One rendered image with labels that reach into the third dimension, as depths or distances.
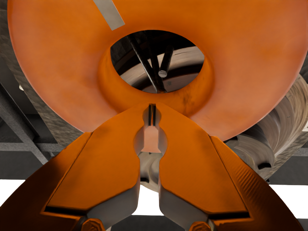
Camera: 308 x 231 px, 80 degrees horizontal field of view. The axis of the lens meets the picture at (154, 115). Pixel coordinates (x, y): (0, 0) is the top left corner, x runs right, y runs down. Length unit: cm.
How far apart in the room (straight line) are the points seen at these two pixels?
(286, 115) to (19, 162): 940
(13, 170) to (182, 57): 926
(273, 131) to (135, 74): 28
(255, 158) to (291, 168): 908
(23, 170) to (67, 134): 848
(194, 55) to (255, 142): 17
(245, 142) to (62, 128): 60
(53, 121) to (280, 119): 65
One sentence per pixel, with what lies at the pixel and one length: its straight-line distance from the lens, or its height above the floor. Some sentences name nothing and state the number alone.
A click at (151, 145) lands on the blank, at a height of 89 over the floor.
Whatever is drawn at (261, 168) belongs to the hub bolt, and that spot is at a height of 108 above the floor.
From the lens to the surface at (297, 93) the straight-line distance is 42.
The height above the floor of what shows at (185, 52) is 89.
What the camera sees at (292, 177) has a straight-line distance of 926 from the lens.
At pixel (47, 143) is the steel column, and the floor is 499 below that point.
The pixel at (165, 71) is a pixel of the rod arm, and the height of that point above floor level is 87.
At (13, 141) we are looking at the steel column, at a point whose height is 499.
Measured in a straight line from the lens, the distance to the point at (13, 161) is 972.
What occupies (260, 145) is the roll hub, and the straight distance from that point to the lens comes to 35.
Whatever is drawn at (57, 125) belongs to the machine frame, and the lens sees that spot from 74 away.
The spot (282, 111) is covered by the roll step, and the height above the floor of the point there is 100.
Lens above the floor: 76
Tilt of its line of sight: 47 degrees up
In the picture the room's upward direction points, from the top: 180 degrees counter-clockwise
